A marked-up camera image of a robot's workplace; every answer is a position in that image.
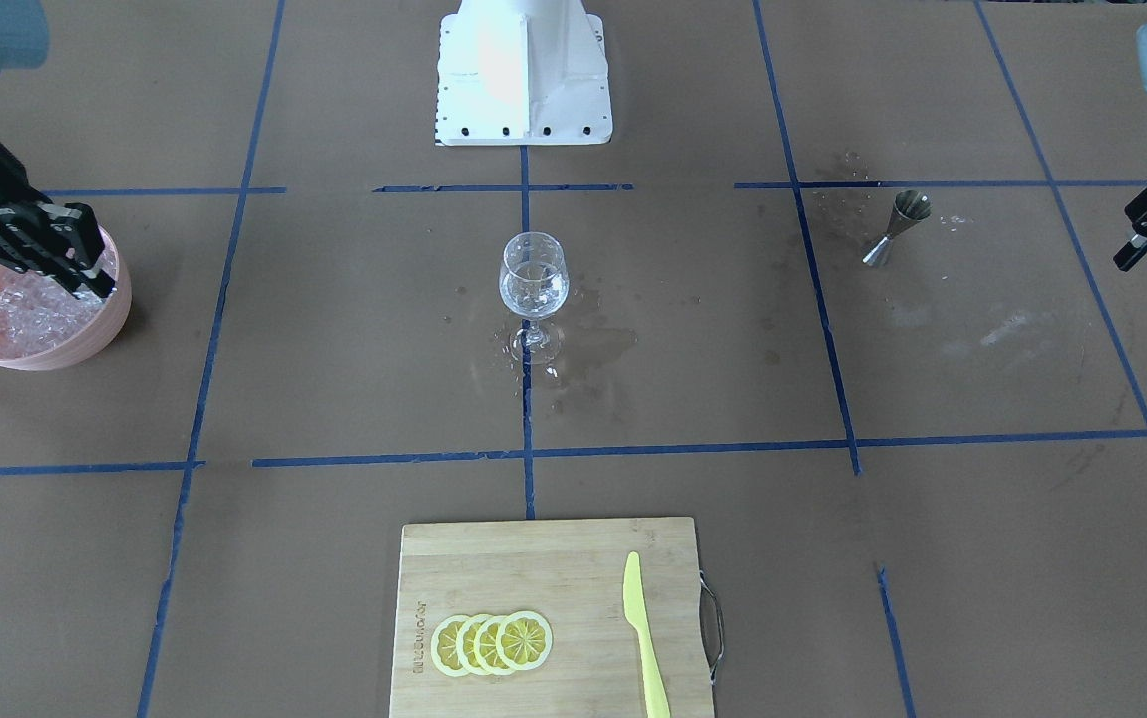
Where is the bamboo cutting board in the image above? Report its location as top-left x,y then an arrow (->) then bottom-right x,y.
388,517 -> 715,717

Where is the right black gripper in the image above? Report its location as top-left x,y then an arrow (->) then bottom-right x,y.
0,142 -> 115,301

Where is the steel double jigger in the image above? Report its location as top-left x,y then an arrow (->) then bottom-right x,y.
861,189 -> 931,268

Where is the clear wine glass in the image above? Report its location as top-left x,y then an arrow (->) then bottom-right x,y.
498,231 -> 570,365

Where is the pile of clear ice cubes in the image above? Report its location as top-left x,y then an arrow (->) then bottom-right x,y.
0,271 -> 110,359

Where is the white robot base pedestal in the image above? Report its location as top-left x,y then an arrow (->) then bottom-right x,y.
434,1 -> 614,147

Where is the yellow plastic knife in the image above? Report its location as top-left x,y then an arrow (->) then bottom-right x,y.
621,551 -> 672,717

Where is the lemon slice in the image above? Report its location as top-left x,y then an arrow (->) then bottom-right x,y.
431,614 -> 470,678
465,616 -> 513,676
496,610 -> 554,671
455,612 -> 491,676

